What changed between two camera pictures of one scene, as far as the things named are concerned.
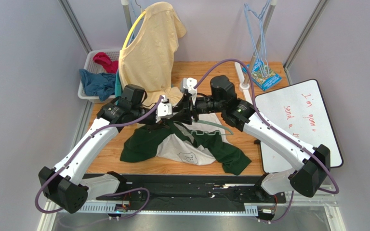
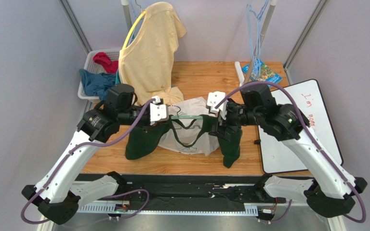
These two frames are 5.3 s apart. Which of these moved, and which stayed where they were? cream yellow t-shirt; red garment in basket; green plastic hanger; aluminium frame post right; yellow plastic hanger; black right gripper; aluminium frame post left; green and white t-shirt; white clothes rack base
Moved: green and white t-shirt; green plastic hanger; black right gripper
Stayed: aluminium frame post right; yellow plastic hanger; cream yellow t-shirt; white clothes rack base; aluminium frame post left; red garment in basket
